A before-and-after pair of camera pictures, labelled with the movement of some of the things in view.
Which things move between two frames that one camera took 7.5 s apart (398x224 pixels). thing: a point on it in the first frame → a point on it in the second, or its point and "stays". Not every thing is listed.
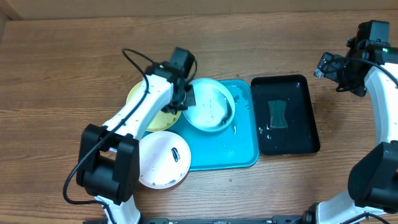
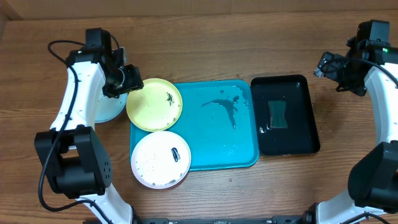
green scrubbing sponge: x=277 y=109 stays
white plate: x=214 y=108 → x=107 y=108
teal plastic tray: x=234 y=147 stays
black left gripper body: x=178 y=103 → x=122 y=81
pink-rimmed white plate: x=164 y=159 stays
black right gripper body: x=347 y=76 stays
